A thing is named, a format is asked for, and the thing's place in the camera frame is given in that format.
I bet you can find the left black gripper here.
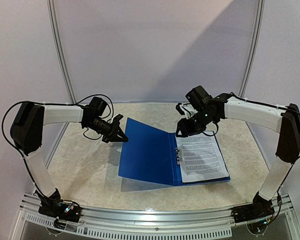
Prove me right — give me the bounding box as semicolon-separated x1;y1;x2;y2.
84;116;129;143

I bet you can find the blue plastic folder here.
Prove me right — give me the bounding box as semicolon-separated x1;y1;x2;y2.
117;117;232;187

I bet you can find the printed paper sheet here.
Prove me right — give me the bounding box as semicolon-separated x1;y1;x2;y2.
175;130;231;184

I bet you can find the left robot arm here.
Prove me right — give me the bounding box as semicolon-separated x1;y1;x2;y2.
8;94;129;217

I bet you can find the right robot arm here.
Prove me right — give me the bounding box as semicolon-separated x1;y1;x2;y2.
175;85;300;218

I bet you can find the metal folder clip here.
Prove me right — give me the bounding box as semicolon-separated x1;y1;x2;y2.
175;147;185;165

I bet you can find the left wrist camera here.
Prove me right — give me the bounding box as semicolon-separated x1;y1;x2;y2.
112;114;124;123

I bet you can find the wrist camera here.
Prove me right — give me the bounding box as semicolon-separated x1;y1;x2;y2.
175;102;192;119
112;114;124;123

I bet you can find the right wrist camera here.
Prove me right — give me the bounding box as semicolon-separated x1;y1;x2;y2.
175;102;192;119

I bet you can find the aluminium front rail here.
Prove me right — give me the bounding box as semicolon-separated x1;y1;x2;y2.
12;193;300;240

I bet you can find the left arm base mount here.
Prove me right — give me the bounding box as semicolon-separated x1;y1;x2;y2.
35;188;82;223

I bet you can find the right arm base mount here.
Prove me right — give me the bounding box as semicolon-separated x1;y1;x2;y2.
231;191;282;236

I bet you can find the right aluminium frame post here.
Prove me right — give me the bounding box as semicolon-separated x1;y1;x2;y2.
238;0;265;97

